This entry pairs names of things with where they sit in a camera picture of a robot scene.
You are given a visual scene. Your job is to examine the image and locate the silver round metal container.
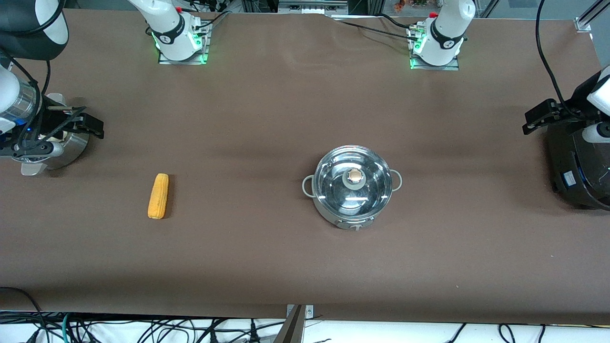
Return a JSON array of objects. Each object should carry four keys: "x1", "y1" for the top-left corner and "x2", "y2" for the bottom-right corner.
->
[{"x1": 19, "y1": 93, "x2": 91, "y2": 177}]

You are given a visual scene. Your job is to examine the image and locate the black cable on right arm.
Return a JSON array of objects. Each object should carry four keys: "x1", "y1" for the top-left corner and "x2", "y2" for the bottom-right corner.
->
[{"x1": 0, "y1": 48, "x2": 52, "y2": 143}]

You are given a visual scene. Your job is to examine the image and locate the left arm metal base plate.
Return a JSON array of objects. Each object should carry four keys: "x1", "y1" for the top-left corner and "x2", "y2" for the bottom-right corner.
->
[{"x1": 409, "y1": 26, "x2": 460, "y2": 71}]

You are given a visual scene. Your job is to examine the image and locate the grey pot with handles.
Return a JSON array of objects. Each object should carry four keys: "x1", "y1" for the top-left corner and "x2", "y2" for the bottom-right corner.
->
[{"x1": 302, "y1": 145, "x2": 403, "y2": 231}]

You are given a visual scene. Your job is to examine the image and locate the aluminium frame profile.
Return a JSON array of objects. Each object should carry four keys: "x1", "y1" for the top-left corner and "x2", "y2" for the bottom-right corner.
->
[{"x1": 574, "y1": 0, "x2": 610, "y2": 33}]

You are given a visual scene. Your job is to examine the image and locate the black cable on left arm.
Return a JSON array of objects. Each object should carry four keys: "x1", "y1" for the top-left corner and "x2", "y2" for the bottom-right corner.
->
[{"x1": 536, "y1": 0, "x2": 581, "y2": 118}]

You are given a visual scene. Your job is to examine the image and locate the glass lid with beige knob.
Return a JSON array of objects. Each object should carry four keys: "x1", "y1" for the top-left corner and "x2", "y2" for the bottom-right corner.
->
[{"x1": 315, "y1": 145, "x2": 393, "y2": 218}]

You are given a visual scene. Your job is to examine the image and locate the black cable to base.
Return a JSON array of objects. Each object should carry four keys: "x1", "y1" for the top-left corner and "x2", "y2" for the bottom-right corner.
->
[
  {"x1": 329, "y1": 13, "x2": 421, "y2": 41},
  {"x1": 192, "y1": 10, "x2": 232, "y2": 32}
]

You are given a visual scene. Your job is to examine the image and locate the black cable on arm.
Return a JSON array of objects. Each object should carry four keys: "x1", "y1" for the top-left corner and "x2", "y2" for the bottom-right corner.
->
[
  {"x1": 0, "y1": 48, "x2": 52, "y2": 143},
  {"x1": 536, "y1": 0, "x2": 581, "y2": 118}
]

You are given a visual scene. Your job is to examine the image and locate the yellow corn cob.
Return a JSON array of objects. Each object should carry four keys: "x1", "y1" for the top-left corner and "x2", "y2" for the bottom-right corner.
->
[{"x1": 147, "y1": 173, "x2": 170, "y2": 220}]

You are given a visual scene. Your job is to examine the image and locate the grey power strip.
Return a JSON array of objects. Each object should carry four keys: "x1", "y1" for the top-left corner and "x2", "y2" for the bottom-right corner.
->
[{"x1": 278, "y1": 0, "x2": 349, "y2": 15}]

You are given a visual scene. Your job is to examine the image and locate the dark slanted post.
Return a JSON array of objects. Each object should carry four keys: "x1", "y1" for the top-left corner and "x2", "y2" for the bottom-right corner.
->
[{"x1": 274, "y1": 305, "x2": 305, "y2": 343}]

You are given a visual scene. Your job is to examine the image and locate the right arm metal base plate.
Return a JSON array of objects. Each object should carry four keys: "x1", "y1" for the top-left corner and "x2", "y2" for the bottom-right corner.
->
[{"x1": 158, "y1": 21, "x2": 210, "y2": 65}]

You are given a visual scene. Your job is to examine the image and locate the black looped floor cable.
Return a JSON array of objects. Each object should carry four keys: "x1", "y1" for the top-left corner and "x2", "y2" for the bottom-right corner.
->
[{"x1": 0, "y1": 286, "x2": 48, "y2": 343}]

